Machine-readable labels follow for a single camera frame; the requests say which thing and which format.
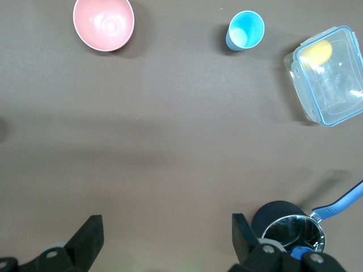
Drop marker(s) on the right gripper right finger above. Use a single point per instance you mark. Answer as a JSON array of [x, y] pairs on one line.
[[244, 243]]

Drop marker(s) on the blue plastic cup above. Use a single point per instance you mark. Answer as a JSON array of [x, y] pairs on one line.
[[246, 28]]

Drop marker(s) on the pink bowl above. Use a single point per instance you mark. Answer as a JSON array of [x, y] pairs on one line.
[[103, 25]]

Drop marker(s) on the clear plastic lidded container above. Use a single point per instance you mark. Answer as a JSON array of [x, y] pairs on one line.
[[334, 85]]

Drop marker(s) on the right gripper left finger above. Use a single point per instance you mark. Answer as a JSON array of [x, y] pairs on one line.
[[85, 243]]

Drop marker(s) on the glass lid blue knob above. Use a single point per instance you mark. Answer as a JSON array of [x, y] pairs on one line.
[[295, 229]]

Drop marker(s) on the yellow round food item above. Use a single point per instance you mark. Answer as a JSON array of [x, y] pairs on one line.
[[317, 52]]

